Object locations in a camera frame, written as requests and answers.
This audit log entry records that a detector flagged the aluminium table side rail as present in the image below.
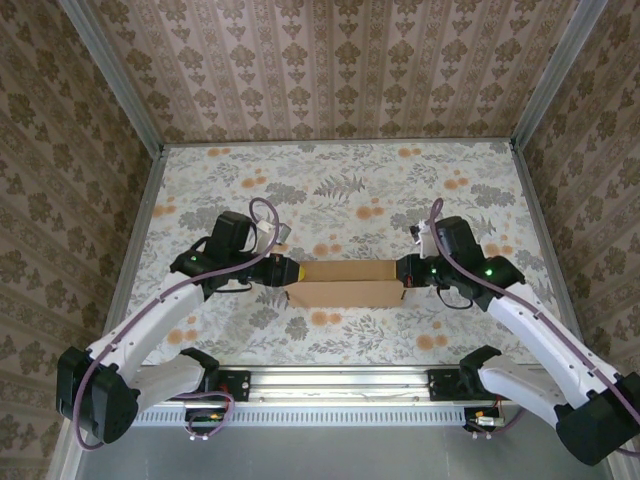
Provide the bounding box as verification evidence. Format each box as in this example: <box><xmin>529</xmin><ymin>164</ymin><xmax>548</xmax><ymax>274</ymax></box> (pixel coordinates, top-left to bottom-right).
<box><xmin>49</xmin><ymin>144</ymin><xmax>167</xmax><ymax>480</ymax></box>
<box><xmin>509</xmin><ymin>142</ymin><xmax>621</xmax><ymax>381</ymax></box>

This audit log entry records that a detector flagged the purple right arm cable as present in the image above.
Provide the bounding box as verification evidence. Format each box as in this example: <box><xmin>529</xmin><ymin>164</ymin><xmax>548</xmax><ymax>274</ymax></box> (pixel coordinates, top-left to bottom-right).
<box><xmin>429</xmin><ymin>197</ymin><xmax>640</xmax><ymax>457</ymax></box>

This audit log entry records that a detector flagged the small electronics board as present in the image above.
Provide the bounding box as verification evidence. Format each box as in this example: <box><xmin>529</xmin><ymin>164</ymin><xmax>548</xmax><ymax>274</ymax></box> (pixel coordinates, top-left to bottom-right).
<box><xmin>183</xmin><ymin>407</ymin><xmax>226</xmax><ymax>435</ymax></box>
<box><xmin>463</xmin><ymin>407</ymin><xmax>506</xmax><ymax>435</ymax></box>

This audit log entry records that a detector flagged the aluminium front rail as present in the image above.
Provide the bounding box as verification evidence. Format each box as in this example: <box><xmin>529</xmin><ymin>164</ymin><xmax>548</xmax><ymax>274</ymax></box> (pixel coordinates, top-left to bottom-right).
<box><xmin>134</xmin><ymin>367</ymin><xmax>501</xmax><ymax>407</ymax></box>

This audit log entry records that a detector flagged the grey metal panel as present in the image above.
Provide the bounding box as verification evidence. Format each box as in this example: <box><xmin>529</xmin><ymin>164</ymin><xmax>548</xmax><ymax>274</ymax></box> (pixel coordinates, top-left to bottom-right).
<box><xmin>49</xmin><ymin>424</ymin><xmax>626</xmax><ymax>480</ymax></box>

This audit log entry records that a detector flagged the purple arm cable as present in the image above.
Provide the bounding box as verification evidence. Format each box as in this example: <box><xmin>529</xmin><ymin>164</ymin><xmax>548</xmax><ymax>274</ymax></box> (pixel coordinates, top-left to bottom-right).
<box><xmin>429</xmin><ymin>197</ymin><xmax>640</xmax><ymax>457</ymax></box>
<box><xmin>72</xmin><ymin>197</ymin><xmax>281</xmax><ymax>451</ymax></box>

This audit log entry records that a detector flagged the aluminium frame post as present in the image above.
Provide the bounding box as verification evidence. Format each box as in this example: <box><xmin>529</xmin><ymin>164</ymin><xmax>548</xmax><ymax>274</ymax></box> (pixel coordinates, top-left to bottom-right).
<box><xmin>508</xmin><ymin>0</ymin><xmax>597</xmax><ymax>149</ymax></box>
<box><xmin>58</xmin><ymin>0</ymin><xmax>167</xmax><ymax>156</ymax></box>

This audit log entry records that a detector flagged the floral printed tablecloth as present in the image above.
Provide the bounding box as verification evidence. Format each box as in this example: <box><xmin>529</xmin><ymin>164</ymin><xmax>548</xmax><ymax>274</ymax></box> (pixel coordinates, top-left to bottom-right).
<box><xmin>107</xmin><ymin>142</ymin><xmax>581</xmax><ymax>370</ymax></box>

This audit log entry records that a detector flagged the slotted grey cable duct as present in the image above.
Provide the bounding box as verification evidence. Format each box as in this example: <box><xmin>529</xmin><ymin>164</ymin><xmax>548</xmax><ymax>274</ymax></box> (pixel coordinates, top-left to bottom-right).
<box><xmin>132</xmin><ymin>405</ymin><xmax>506</xmax><ymax>427</ymax></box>

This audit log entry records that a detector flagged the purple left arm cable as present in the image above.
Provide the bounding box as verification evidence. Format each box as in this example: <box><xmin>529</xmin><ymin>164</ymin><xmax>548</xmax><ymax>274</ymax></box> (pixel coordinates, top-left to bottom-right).
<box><xmin>72</xmin><ymin>197</ymin><xmax>281</xmax><ymax>451</ymax></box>

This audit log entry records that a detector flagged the brown cardboard box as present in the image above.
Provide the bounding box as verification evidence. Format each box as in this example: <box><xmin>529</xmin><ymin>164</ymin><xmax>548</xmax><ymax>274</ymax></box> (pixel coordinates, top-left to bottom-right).
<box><xmin>282</xmin><ymin>258</ymin><xmax>405</xmax><ymax>309</ymax></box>

